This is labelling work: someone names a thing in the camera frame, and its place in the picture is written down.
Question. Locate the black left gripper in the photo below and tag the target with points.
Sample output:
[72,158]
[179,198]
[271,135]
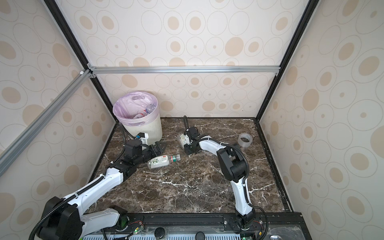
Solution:
[159,150]

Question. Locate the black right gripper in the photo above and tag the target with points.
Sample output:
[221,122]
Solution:
[187,149]

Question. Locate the white bottle green leaf label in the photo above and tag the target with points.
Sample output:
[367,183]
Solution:
[162,161]

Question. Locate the white bin with purple bag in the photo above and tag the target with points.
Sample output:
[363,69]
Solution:
[126,107]

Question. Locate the white bottle red cap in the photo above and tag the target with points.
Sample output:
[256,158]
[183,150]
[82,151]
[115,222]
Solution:
[141,115]

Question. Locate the clear bottle blue label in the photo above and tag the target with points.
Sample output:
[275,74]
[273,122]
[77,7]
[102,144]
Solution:
[151,108]

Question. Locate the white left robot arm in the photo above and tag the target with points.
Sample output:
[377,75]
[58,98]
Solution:
[66,219]

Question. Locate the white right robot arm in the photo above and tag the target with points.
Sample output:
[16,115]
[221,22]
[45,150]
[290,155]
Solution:
[235,168]

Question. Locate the clear tape roll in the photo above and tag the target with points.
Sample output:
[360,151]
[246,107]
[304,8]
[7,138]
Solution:
[245,140]

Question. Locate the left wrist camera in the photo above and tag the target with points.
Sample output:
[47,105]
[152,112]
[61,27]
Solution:
[143,137]

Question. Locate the left aluminium frame bar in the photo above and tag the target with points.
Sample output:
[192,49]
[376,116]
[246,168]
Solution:
[22,141]

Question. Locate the horizontal aluminium frame bar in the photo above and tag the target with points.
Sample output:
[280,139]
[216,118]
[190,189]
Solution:
[185,70]

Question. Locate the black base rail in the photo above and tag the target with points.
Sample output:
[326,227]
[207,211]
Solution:
[211,226]

